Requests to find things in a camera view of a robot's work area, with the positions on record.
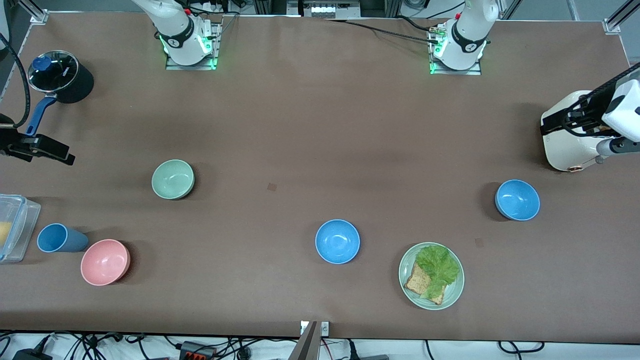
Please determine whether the blue bowl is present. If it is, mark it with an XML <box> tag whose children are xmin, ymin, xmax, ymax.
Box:
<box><xmin>315</xmin><ymin>219</ymin><xmax>361</xmax><ymax>265</ymax></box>
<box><xmin>495</xmin><ymin>179</ymin><xmax>541</xmax><ymax>222</ymax></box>

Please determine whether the green bowl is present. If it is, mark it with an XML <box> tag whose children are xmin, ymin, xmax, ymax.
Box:
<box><xmin>151</xmin><ymin>159</ymin><xmax>195</xmax><ymax>201</ymax></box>

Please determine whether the pink bowl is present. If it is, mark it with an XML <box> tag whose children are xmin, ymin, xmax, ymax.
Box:
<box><xmin>80</xmin><ymin>239</ymin><xmax>131</xmax><ymax>287</ymax></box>

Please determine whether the white toaster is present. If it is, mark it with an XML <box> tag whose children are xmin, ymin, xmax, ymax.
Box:
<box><xmin>541</xmin><ymin>90</ymin><xmax>621</xmax><ymax>173</ymax></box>

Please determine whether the glass pot lid blue knob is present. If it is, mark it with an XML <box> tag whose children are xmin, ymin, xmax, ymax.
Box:
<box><xmin>27</xmin><ymin>50</ymin><xmax>80</xmax><ymax>94</ymax></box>

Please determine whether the clear container with blue rim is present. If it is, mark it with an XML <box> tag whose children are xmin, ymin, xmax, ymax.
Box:
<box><xmin>0</xmin><ymin>194</ymin><xmax>42</xmax><ymax>264</ymax></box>

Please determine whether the blue cup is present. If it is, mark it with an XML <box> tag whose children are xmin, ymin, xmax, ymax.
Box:
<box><xmin>36</xmin><ymin>223</ymin><xmax>90</xmax><ymax>254</ymax></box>

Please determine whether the green lettuce leaf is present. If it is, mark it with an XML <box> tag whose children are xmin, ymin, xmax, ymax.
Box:
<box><xmin>416</xmin><ymin>244</ymin><xmax>461</xmax><ymax>300</ymax></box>

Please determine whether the green plate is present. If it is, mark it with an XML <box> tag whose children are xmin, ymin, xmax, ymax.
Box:
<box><xmin>398</xmin><ymin>242</ymin><xmax>465</xmax><ymax>311</ymax></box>

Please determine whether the black power adapter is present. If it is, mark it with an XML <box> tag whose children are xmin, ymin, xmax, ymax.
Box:
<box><xmin>12</xmin><ymin>347</ymin><xmax>54</xmax><ymax>360</ymax></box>

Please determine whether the brown bread slice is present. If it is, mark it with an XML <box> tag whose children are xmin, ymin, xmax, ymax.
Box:
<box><xmin>404</xmin><ymin>261</ymin><xmax>446</xmax><ymax>306</ymax></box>

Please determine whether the black red power strip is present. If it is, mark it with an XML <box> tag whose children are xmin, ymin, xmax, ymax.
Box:
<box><xmin>179</xmin><ymin>341</ymin><xmax>217</xmax><ymax>360</ymax></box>

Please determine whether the metal control box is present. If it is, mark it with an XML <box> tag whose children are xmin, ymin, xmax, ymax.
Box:
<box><xmin>287</xmin><ymin>0</ymin><xmax>362</xmax><ymax>21</ymax></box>

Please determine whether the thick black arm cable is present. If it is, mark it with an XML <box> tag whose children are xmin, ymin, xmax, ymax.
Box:
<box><xmin>0</xmin><ymin>32</ymin><xmax>32</xmax><ymax>129</ymax></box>

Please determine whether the black pot with blue handle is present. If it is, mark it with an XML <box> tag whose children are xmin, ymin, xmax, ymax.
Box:
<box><xmin>25</xmin><ymin>52</ymin><xmax>95</xmax><ymax>137</ymax></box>

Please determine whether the aluminium frame bracket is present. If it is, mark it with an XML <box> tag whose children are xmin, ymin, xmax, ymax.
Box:
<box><xmin>15</xmin><ymin>0</ymin><xmax>49</xmax><ymax>24</ymax></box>
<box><xmin>602</xmin><ymin>0</ymin><xmax>640</xmax><ymax>34</ymax></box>

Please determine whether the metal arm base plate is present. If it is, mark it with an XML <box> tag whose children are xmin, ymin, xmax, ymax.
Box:
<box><xmin>165</xmin><ymin>21</ymin><xmax>222</xmax><ymax>71</ymax></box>
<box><xmin>429</xmin><ymin>25</ymin><xmax>483</xmax><ymax>76</ymax></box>

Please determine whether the long black table cable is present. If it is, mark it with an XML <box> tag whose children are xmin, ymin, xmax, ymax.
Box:
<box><xmin>324</xmin><ymin>17</ymin><xmax>443</xmax><ymax>46</ymax></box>

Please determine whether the black looped floor cable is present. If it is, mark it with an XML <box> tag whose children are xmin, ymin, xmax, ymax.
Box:
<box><xmin>497</xmin><ymin>340</ymin><xmax>546</xmax><ymax>354</ymax></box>

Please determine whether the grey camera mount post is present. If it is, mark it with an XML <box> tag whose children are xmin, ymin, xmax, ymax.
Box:
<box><xmin>287</xmin><ymin>320</ymin><xmax>331</xmax><ymax>360</ymax></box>

